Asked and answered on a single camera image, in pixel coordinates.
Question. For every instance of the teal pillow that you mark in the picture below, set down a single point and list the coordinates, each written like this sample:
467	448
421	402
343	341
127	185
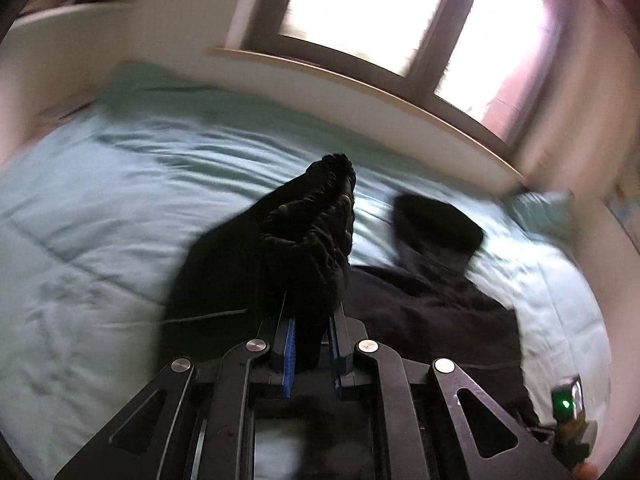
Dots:
545	217

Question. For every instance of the dark framed window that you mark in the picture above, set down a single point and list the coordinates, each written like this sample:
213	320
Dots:
478	65

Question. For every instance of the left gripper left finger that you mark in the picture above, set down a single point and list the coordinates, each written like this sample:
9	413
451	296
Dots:
276	366

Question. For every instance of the person's right hand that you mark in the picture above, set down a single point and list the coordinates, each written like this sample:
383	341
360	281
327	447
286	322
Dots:
585	471

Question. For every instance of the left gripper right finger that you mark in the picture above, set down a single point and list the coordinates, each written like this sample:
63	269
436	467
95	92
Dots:
344	335

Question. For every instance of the light teal quilted duvet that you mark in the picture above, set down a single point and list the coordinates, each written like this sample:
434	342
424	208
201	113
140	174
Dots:
97	217

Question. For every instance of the black hooded sweatshirt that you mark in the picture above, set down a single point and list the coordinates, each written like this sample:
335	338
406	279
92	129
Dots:
289	253

